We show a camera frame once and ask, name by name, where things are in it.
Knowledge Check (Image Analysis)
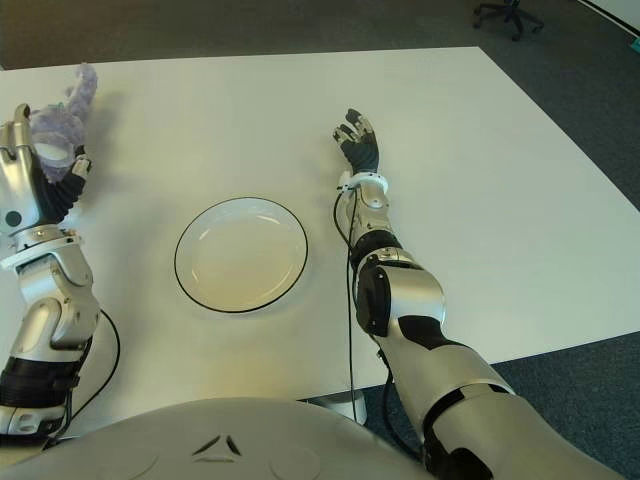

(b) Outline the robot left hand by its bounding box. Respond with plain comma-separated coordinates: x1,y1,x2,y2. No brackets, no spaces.
0,103,95,237

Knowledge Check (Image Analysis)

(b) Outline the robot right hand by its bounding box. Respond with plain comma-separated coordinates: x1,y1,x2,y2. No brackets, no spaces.
330,107,381,177

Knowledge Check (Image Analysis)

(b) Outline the purple plush bunny doll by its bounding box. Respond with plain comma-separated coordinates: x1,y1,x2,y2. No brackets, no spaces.
28,61,100,184

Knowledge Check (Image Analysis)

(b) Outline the white plate black rim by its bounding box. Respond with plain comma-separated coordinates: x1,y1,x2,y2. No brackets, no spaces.
173,197,310,315

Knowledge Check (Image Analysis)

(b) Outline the black office chair base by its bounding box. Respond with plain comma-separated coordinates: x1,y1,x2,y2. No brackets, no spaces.
472,0,546,43

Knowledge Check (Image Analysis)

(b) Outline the white table leg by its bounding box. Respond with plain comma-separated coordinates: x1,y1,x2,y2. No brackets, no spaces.
298,388,370,427

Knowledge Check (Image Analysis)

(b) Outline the silver robot torso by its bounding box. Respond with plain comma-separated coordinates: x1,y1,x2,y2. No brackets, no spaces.
0,397,431,480

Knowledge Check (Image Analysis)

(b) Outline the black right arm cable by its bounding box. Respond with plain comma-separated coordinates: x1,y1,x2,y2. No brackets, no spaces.
333,192,358,410

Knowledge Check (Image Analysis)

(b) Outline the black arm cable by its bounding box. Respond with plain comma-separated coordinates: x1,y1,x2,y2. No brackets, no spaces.
333,192,358,410
43,307,122,447

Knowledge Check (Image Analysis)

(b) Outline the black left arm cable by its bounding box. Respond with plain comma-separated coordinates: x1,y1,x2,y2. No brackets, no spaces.
43,307,122,447

